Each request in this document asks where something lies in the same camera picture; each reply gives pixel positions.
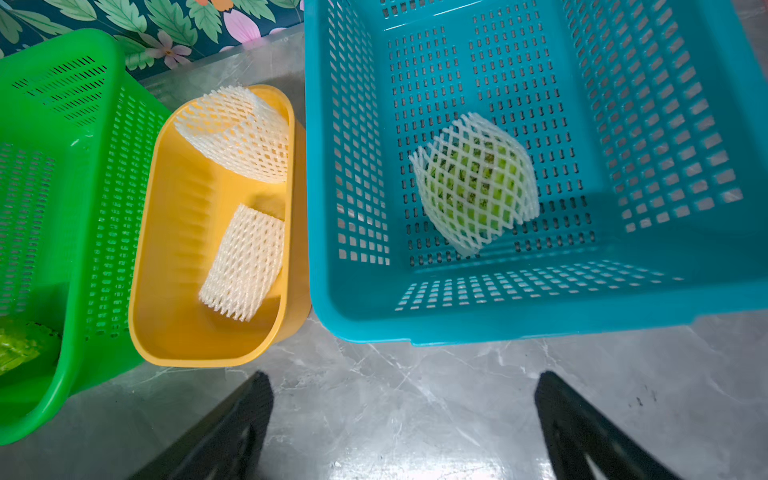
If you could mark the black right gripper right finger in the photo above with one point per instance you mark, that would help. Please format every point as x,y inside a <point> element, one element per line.
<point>579,437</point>

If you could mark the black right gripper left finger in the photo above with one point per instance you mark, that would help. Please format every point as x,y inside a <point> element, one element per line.
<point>226,444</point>

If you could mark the green custard apple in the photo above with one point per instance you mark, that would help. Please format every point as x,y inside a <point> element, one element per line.
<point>477,180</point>
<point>23,341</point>

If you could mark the white foam net middle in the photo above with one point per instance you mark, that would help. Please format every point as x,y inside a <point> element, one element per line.
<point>246,265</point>

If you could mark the yellow plastic tub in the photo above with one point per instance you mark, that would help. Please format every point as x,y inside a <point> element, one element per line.
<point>189,204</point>

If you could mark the teal plastic basket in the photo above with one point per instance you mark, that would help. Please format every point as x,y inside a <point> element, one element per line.
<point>646,123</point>

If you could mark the green plastic basket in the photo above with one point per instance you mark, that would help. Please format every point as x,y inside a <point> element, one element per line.
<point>77,139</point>

